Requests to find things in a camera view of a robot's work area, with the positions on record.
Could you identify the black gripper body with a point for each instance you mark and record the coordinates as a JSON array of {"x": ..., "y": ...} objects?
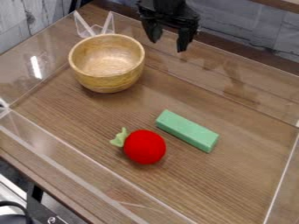
[{"x": 173, "y": 13}]

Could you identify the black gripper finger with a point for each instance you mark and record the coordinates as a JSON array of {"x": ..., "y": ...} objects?
[
  {"x": 186, "y": 36},
  {"x": 153, "y": 29}
]

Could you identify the red felt fruit green leaf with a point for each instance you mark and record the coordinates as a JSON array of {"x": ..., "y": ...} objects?
[{"x": 144, "y": 146}]

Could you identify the wooden bowl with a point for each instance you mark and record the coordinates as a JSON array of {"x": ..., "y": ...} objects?
[{"x": 108, "y": 62}]

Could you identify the green foam block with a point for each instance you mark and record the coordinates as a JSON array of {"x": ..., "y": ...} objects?
[{"x": 194, "y": 134}]

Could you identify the clear acrylic corner bracket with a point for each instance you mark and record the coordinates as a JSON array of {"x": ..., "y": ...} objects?
[{"x": 88, "y": 30}]

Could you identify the clear acrylic tray wall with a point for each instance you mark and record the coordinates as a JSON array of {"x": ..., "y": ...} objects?
[{"x": 57, "y": 127}]

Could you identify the black table frame bracket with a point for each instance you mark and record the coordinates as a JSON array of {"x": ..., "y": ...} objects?
[{"x": 46, "y": 210}]

